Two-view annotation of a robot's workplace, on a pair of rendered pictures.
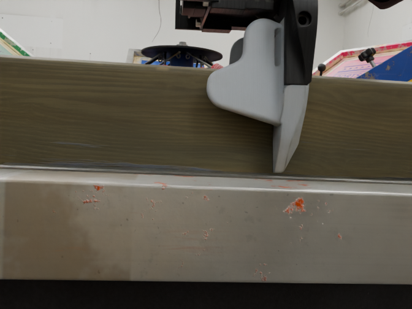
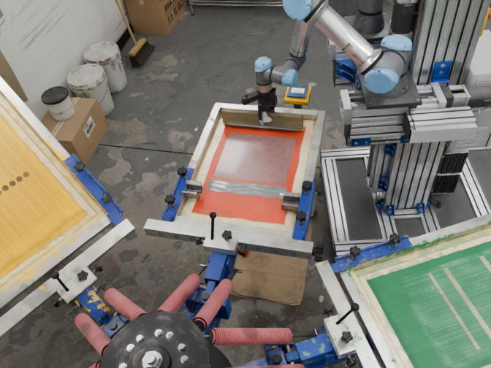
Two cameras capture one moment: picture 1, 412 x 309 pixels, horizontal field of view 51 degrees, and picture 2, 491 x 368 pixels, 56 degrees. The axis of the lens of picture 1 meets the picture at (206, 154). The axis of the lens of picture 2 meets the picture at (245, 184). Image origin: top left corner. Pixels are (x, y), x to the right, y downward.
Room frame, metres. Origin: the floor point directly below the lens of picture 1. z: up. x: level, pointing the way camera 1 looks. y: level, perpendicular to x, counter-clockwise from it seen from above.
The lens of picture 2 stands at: (1.90, 0.60, 2.52)
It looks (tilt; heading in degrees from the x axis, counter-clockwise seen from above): 49 degrees down; 206
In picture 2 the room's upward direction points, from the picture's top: 9 degrees counter-clockwise
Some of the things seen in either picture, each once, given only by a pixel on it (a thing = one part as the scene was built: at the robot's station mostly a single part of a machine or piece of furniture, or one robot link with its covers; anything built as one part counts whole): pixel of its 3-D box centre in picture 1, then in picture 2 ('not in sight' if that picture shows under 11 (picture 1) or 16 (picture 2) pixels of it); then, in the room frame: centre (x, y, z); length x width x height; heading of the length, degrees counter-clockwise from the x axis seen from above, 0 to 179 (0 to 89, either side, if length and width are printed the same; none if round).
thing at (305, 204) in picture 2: not in sight; (304, 212); (0.77, 0.29, 0.97); 0.30 x 0.05 x 0.07; 6
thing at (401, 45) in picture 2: not in sight; (394, 54); (0.25, 0.52, 1.42); 0.13 x 0.12 x 0.14; 171
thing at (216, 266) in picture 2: not in sight; (218, 262); (1.12, 0.05, 1.02); 0.17 x 0.06 x 0.05; 6
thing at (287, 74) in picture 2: not in sight; (286, 74); (0.29, 0.08, 1.30); 0.11 x 0.11 x 0.08; 81
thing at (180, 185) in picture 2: not in sight; (180, 196); (0.83, -0.26, 0.97); 0.30 x 0.05 x 0.07; 6
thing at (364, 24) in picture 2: not in sight; (370, 16); (-0.22, 0.35, 1.31); 0.15 x 0.15 x 0.10
